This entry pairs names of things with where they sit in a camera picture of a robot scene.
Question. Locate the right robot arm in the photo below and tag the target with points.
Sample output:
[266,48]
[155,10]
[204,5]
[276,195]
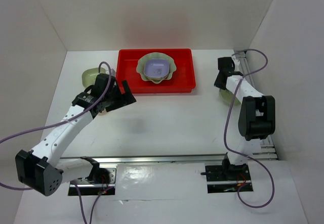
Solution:
[256,119]

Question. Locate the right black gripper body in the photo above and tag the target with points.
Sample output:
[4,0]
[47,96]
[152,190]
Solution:
[216,84]

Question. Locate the green square plate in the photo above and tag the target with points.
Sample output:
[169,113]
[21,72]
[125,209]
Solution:
[227,97]
[89,76]

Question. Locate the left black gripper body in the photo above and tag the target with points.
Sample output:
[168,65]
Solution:
[113,98]

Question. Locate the purple square plate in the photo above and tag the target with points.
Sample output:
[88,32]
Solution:
[156,68]

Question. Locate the yellow square plate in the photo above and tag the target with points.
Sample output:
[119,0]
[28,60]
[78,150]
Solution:
[103,112]

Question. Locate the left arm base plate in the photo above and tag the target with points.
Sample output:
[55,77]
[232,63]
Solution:
[104,184]

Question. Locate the large green scalloped bowl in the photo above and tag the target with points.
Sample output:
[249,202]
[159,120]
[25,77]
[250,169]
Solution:
[155,55]

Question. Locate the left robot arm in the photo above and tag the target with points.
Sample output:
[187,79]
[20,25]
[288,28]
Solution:
[41,169]

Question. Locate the red plastic bin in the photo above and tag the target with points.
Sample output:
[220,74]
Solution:
[182,81]

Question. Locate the aluminium rail front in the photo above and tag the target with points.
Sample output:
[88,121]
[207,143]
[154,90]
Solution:
[160,159]

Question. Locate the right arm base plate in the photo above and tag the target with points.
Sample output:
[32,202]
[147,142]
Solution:
[227,180]

